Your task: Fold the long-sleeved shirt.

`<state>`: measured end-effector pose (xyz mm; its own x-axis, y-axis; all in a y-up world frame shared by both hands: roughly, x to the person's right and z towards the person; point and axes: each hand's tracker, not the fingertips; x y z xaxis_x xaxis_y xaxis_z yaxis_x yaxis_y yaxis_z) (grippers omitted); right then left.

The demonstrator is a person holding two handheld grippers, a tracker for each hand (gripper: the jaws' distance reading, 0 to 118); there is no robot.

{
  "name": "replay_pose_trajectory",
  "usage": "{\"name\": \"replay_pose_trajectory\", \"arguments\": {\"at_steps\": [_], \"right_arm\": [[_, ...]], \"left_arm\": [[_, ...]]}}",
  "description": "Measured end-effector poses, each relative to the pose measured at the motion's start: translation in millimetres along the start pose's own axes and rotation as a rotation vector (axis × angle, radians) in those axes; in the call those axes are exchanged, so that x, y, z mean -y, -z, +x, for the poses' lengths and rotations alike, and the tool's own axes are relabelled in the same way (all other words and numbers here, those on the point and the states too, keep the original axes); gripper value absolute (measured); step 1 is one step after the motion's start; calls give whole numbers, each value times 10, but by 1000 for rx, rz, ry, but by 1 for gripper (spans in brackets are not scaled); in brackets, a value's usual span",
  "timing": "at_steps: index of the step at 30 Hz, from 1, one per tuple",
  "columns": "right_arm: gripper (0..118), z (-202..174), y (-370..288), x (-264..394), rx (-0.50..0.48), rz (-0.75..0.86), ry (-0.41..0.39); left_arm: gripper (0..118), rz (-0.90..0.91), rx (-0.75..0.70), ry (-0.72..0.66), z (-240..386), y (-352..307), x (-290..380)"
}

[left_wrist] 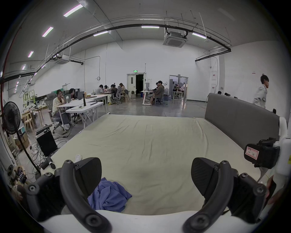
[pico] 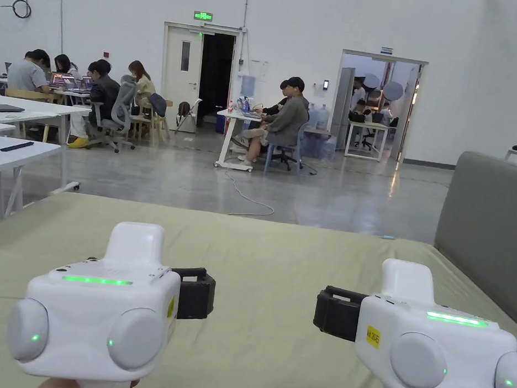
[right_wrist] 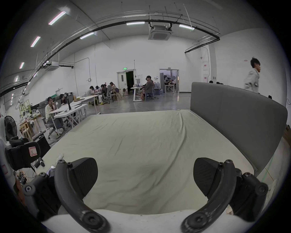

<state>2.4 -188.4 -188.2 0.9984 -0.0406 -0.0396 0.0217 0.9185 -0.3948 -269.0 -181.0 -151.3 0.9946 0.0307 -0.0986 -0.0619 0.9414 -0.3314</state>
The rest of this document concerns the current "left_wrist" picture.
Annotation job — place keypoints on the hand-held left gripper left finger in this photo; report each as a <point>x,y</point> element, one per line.
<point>75,195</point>

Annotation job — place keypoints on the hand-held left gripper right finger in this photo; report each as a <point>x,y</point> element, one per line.
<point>218,193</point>

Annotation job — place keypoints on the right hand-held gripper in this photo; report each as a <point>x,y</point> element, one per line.
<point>261,154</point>

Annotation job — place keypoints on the person's right hand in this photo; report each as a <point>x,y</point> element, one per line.
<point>274,188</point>

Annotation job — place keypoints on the blue garment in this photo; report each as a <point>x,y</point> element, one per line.
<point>109,195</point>

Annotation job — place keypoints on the small white object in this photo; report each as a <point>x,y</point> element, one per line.
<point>78,157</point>

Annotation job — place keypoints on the black hand controller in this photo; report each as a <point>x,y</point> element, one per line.
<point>48,163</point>

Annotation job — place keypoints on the grey padded headboard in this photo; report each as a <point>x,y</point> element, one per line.
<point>236,116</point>

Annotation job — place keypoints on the black computer tower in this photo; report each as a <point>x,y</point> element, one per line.
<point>46,142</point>

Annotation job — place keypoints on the bed with beige sheet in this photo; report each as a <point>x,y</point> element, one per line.
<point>147,148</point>

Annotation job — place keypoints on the white folding table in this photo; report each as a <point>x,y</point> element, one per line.
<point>91,98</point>
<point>83,109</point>

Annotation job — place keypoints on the wooden stool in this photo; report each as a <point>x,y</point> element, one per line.
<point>29,118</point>

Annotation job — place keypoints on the black standing fan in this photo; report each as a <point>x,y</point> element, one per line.
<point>11,118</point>

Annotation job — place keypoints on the group of people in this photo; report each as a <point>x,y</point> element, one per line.
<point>112,91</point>
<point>158,91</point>

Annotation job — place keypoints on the white desk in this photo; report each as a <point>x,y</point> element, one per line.
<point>146,95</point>

